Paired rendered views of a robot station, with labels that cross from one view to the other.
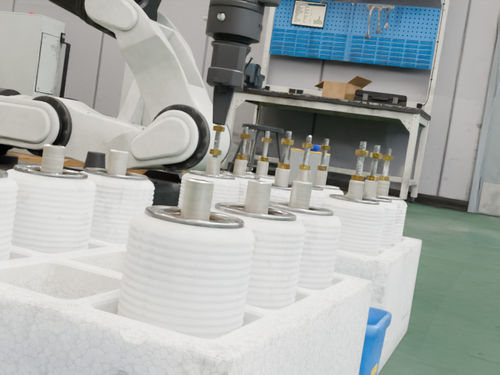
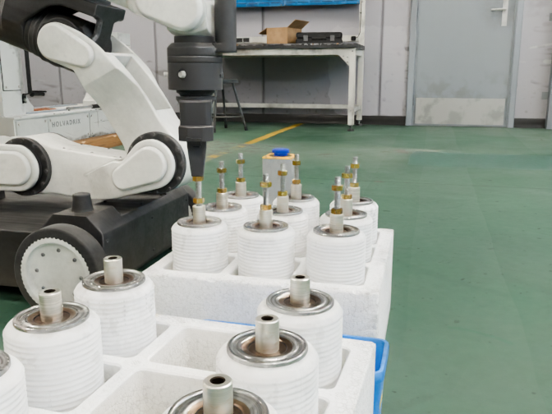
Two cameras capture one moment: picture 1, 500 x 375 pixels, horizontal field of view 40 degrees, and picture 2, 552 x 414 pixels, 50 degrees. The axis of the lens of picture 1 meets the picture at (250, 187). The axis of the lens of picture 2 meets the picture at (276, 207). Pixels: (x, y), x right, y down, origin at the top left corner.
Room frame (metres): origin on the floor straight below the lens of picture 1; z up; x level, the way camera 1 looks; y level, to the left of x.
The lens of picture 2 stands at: (0.12, 0.04, 0.50)
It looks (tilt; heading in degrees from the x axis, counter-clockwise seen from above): 13 degrees down; 354
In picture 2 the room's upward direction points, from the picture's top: straight up
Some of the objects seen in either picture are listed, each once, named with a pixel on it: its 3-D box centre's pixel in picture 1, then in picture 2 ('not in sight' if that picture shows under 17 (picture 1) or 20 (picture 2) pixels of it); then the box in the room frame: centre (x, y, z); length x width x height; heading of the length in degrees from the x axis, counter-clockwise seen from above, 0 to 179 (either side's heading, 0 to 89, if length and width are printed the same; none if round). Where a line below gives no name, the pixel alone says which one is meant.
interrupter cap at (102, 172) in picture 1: (116, 175); (113, 280); (0.83, 0.16, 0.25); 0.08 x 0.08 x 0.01
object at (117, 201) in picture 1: (106, 248); (118, 349); (0.83, 0.16, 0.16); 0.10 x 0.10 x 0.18
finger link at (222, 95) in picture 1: (221, 105); (196, 158); (1.09, 0.06, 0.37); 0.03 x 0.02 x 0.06; 90
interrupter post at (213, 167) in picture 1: (213, 167); (199, 214); (1.11, 0.06, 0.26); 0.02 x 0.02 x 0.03
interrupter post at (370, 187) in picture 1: (370, 190); (346, 207); (1.14, -0.20, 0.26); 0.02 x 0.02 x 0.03
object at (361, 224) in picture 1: (344, 259); (335, 284); (1.03, -0.16, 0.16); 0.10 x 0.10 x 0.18
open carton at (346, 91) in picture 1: (341, 89); (283, 33); (5.96, -0.66, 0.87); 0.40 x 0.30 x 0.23; 55
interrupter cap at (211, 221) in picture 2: (212, 175); (199, 222); (1.11, 0.06, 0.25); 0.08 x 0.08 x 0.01
